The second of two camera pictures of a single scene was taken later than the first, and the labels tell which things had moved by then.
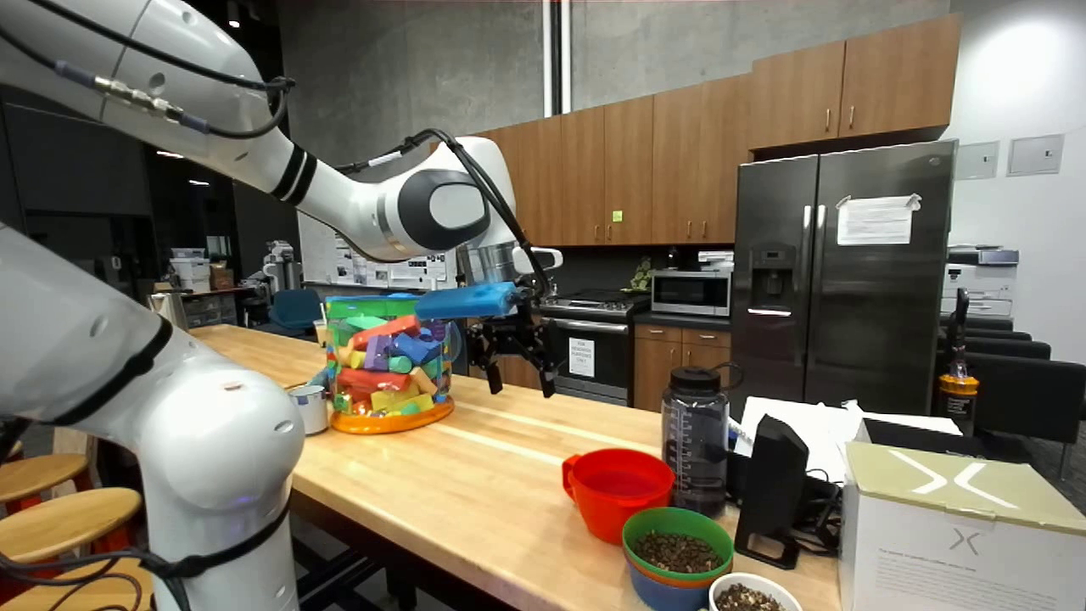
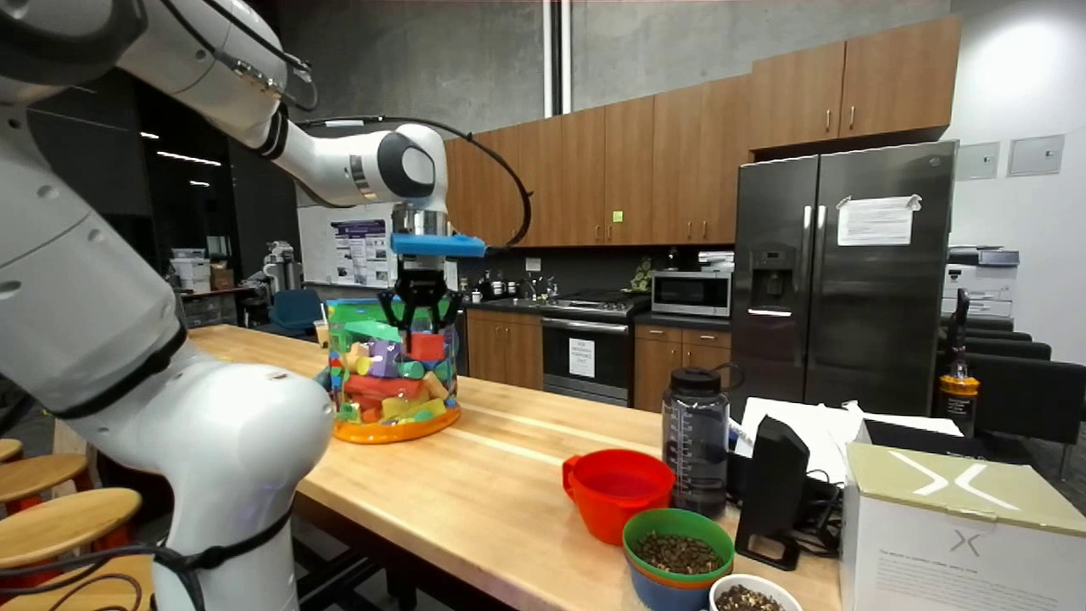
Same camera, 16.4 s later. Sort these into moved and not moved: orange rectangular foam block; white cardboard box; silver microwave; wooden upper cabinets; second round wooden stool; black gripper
Moved: orange rectangular foam block; black gripper
Not moved: white cardboard box; silver microwave; second round wooden stool; wooden upper cabinets
